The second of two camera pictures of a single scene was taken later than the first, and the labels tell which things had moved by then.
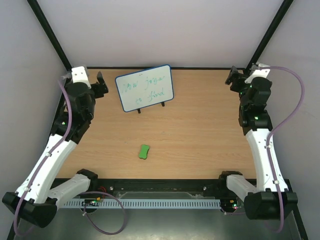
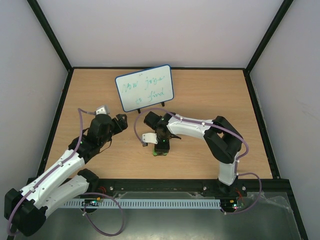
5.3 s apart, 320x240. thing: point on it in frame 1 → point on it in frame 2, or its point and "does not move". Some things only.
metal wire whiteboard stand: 162,103 does not move
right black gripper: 236,80 → 161,150
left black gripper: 100,93 → 123,124
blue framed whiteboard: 145,88 does not move
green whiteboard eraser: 143,152 → 155,154
